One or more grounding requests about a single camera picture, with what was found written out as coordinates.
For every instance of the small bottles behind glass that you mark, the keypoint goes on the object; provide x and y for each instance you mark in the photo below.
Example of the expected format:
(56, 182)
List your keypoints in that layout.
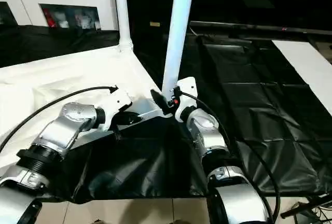
(72, 17)

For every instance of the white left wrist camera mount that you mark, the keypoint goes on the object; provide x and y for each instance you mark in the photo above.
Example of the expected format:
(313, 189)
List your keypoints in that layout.
(119, 100)

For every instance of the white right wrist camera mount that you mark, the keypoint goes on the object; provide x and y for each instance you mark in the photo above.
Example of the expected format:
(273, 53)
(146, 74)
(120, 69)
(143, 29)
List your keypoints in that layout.
(185, 90)

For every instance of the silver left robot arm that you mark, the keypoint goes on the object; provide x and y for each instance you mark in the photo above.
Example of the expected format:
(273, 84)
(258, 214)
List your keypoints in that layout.
(62, 130)

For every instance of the black plastic mat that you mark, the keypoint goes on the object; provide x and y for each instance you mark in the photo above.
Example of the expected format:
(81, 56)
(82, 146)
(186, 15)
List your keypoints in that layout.
(259, 120)

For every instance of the white plastic table top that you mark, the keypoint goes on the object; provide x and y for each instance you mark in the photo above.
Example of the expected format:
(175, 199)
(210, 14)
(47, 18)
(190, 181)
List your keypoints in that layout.
(52, 79)

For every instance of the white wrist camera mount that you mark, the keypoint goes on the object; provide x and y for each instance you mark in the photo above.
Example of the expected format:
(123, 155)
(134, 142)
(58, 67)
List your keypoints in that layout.
(119, 100)
(185, 90)

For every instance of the small tan tag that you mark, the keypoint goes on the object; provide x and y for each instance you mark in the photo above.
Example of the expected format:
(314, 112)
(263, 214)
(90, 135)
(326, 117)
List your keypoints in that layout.
(154, 24)

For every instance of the white plastic table leg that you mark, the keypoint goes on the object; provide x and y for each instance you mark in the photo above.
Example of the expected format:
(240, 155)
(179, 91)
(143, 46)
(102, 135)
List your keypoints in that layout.
(177, 27)
(123, 11)

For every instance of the dark metal rail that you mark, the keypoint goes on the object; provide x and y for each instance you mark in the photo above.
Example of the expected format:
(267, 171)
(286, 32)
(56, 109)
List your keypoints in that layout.
(259, 28)

